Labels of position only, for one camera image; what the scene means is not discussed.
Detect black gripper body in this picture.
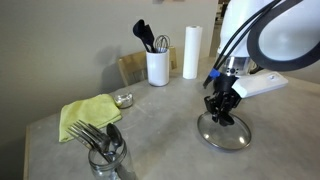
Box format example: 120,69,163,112
204,75,241,115

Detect glass pot lid black knob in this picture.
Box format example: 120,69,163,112
197,112,252,151

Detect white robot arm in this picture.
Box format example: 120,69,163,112
203,0,320,126

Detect white paper towel roll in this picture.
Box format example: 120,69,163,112
183,26,202,79

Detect white utensil holder crock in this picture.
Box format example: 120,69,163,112
146,50,169,87

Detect metal whisk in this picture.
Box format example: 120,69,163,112
154,35,170,53

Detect small silver tin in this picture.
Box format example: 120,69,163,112
114,92,133,109

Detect wooden chair behind table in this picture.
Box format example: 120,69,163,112
118,46,177,86

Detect black spatula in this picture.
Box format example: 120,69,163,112
145,25,156,53

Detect silver spoon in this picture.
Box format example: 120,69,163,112
106,123,123,154

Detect black ladle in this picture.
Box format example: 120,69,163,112
133,19,150,52

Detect yellow-green cloth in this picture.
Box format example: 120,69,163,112
59,94,122,143

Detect glass jar with cutlery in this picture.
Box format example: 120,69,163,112
88,143,137,180

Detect silver fork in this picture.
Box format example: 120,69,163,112
66,122,110,162
76,120,112,163

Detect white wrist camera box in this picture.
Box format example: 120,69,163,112
232,71,288,98

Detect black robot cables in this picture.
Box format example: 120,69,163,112
202,0,284,90

